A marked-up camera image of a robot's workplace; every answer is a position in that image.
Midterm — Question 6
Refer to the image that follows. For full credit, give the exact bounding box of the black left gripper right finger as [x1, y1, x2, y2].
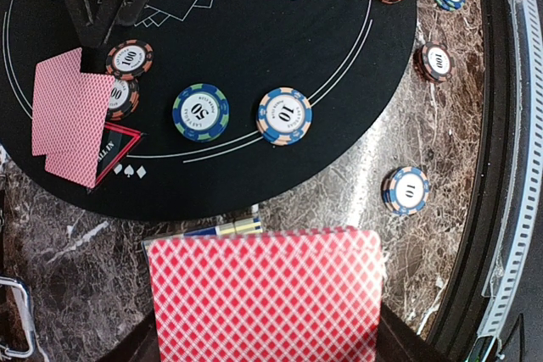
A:
[375, 304, 448, 362]

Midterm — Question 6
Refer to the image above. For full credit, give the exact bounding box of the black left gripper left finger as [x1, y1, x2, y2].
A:
[101, 319, 160, 362]

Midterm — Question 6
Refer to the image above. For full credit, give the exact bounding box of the red card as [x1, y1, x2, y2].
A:
[45, 73, 115, 188]
[31, 47, 81, 156]

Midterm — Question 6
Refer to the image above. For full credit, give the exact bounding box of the red playing card deck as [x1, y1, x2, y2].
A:
[148, 227, 383, 361]

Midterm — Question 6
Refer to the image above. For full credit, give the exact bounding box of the red triangular all-in button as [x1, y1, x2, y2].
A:
[86, 121, 146, 194]

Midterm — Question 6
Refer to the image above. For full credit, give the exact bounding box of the blue white chip stack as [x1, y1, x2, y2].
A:
[381, 166, 430, 216]

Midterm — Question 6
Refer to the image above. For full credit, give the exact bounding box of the brown white chip stack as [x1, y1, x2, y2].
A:
[414, 41, 456, 84]

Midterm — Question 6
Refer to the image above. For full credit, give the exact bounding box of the round black poker mat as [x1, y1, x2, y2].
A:
[1, 0, 417, 221]

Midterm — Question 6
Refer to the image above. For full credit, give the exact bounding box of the gold card box base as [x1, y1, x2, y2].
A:
[142, 216, 263, 253]

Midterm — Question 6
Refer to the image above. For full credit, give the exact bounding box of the black poker chip case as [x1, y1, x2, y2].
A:
[1, 175, 36, 361]

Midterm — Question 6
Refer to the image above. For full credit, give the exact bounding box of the white slotted cable duct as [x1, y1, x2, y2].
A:
[478, 0, 542, 341]

